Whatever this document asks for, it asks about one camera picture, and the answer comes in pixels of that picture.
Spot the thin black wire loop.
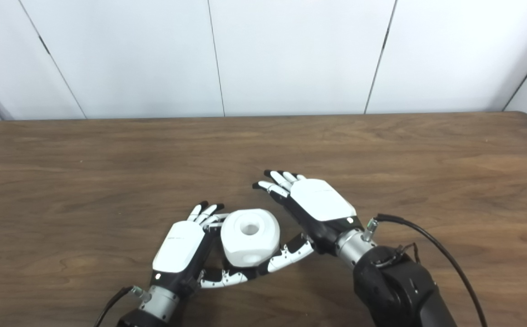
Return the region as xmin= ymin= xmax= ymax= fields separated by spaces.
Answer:
xmin=393 ymin=243 xmax=421 ymax=266

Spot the round white plastic piece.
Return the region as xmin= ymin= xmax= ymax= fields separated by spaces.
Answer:
xmin=221 ymin=208 xmax=281 ymax=268

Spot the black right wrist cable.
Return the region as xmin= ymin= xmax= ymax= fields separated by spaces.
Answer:
xmin=365 ymin=213 xmax=488 ymax=327

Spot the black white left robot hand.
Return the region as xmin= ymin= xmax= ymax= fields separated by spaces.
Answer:
xmin=152 ymin=201 xmax=250 ymax=296

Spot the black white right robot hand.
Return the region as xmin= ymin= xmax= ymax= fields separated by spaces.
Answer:
xmin=252 ymin=170 xmax=364 ymax=273

